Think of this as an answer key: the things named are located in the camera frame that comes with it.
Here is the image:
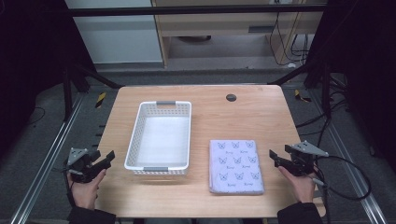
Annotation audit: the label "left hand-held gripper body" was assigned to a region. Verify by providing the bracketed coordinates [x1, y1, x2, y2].
[64, 147, 107, 184]

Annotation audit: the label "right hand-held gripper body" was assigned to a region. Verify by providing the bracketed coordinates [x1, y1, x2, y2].
[283, 140, 330, 177]

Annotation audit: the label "lilac patterned cloth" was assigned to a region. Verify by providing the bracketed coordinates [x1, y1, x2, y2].
[208, 139, 265, 196]

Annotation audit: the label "white plastic basket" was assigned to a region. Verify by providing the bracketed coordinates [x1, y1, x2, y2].
[123, 100, 192, 176]

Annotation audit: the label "person's right hand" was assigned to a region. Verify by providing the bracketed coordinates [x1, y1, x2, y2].
[277, 165, 318, 204]

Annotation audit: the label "person's left hand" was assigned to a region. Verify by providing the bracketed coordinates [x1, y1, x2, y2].
[66, 168, 107, 211]

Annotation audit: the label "black metal stand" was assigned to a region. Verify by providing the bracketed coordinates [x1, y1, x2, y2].
[275, 60, 332, 119]
[62, 62, 125, 122]

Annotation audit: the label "white cabinet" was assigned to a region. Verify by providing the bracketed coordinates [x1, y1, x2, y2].
[64, 0, 164, 65]

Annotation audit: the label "wooden desk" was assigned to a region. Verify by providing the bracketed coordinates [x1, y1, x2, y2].
[151, 0, 328, 67]

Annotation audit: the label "aluminium floor rail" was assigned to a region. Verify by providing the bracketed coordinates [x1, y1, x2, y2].
[307, 88, 389, 224]
[9, 92, 86, 224]

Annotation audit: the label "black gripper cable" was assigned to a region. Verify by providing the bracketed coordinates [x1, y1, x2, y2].
[312, 154, 373, 224]

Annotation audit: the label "thin black cable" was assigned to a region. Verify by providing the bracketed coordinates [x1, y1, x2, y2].
[28, 106, 47, 126]

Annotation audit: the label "black cables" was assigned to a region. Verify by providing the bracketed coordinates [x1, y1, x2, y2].
[269, 12, 311, 67]

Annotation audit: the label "black metal frame bar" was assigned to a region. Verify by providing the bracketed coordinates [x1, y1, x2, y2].
[66, 4, 328, 17]

